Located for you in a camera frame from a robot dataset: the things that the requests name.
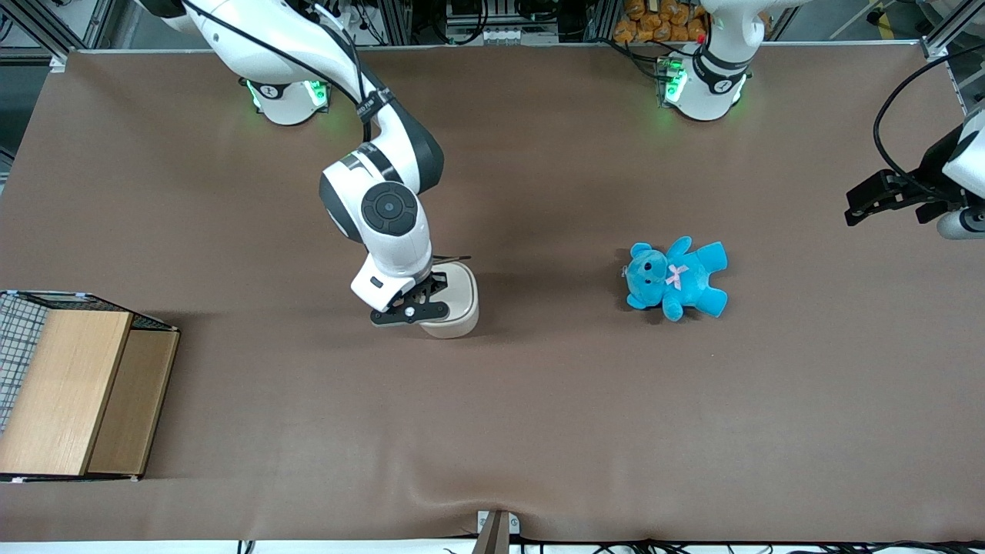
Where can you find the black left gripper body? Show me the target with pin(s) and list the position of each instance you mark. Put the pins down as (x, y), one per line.
(928, 178)

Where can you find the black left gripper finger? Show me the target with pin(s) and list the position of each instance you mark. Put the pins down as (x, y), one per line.
(877, 185)
(877, 211)

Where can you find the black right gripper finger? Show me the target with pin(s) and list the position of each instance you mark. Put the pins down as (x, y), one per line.
(432, 285)
(408, 312)

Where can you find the cream white trash can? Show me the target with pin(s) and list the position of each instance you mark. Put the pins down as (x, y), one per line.
(455, 304)

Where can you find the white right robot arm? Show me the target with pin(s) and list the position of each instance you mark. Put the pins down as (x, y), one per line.
(385, 208)

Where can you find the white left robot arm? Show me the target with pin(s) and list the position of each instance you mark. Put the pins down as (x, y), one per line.
(712, 69)

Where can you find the brown table mat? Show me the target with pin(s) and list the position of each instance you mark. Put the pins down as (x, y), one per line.
(539, 400)

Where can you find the blue teddy bear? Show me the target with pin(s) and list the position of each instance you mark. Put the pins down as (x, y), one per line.
(677, 278)

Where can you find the metal table clamp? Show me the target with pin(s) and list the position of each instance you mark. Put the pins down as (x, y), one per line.
(496, 532)

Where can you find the white power strip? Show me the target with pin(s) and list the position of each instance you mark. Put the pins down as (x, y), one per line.
(500, 35)

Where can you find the orange plush toys pile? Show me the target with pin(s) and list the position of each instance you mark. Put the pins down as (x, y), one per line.
(658, 19)

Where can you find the aluminium frame beam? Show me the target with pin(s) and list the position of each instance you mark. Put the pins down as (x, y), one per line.
(35, 31)
(950, 27)

